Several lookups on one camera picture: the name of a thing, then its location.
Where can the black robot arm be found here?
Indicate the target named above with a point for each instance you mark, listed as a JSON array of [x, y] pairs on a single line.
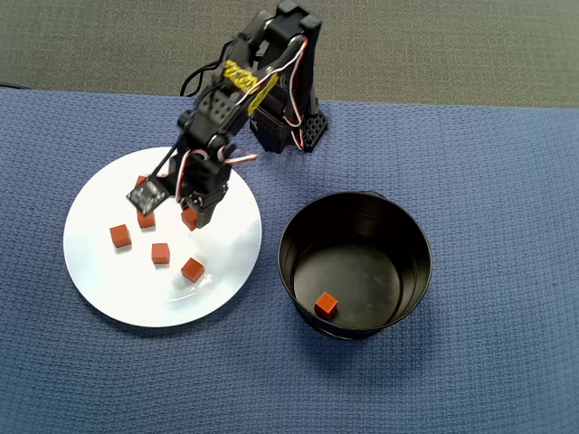
[[217, 108]]

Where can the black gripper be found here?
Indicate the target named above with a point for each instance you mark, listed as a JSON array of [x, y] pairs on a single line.
[[207, 200]]

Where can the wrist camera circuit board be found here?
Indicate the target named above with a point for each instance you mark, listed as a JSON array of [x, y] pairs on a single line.
[[145, 197]]

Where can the blue woven table cloth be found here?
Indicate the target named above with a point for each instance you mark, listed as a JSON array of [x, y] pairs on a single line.
[[452, 361]]

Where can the yellow patterned tape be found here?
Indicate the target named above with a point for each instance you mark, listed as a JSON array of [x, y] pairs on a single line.
[[240, 77]]

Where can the white round plate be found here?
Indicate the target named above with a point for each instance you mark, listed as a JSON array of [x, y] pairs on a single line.
[[126, 289]]

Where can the black metal bucket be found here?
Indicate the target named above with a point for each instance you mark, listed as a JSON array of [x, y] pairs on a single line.
[[357, 217]]

